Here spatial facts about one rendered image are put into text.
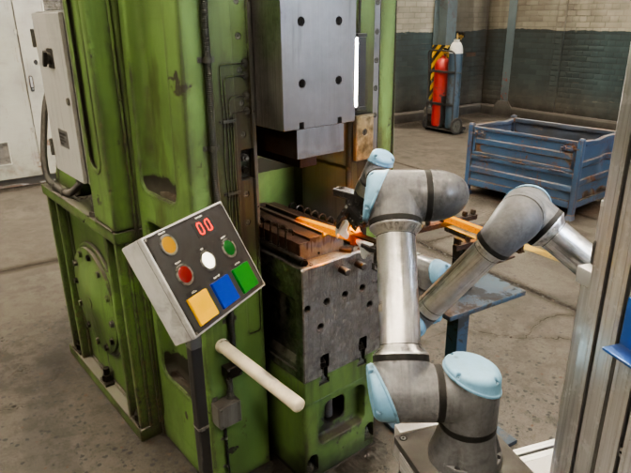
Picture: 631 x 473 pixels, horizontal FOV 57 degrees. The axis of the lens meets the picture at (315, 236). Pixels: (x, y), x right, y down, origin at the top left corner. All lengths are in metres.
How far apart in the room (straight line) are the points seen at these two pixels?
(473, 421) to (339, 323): 1.00
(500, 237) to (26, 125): 6.08
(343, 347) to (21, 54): 5.47
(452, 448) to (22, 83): 6.25
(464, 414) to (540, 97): 9.71
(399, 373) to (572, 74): 9.44
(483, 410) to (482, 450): 0.09
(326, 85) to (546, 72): 8.89
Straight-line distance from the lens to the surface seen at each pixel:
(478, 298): 2.29
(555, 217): 1.56
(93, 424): 2.91
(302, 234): 2.02
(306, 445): 2.33
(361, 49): 2.15
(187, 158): 1.83
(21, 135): 7.02
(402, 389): 1.18
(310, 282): 1.96
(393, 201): 1.25
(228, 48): 1.86
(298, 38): 1.84
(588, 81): 10.27
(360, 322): 2.21
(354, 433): 2.49
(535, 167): 5.66
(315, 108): 1.89
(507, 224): 1.45
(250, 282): 1.67
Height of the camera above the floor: 1.69
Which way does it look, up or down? 21 degrees down
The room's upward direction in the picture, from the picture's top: 1 degrees counter-clockwise
